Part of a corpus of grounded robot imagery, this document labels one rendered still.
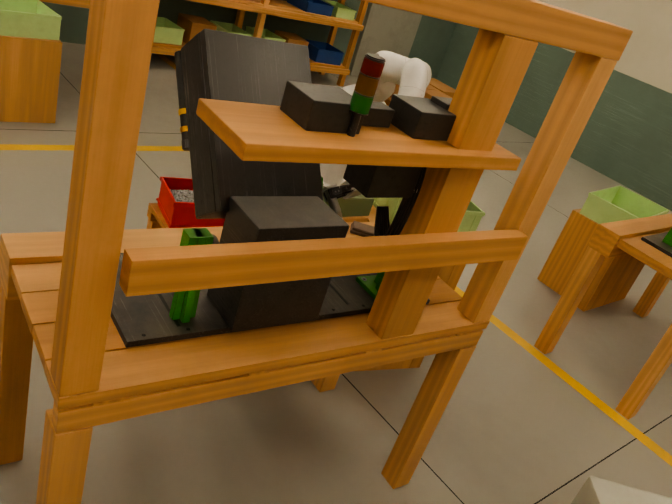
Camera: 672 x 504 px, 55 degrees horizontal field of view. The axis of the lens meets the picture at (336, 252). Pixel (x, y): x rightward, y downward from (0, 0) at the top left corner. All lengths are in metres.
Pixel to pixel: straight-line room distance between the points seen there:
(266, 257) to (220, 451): 1.40
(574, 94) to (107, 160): 1.39
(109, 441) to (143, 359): 1.03
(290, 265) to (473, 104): 0.64
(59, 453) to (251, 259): 0.67
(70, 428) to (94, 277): 0.43
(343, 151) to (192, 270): 0.43
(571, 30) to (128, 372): 1.46
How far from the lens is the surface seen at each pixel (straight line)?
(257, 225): 1.68
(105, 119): 1.25
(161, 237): 2.21
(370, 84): 1.52
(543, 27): 1.82
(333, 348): 1.94
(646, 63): 9.22
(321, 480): 2.78
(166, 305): 1.89
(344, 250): 1.62
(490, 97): 1.78
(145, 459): 2.68
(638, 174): 9.15
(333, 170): 2.79
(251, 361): 1.79
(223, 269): 1.46
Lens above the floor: 2.00
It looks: 27 degrees down
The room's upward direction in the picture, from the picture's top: 19 degrees clockwise
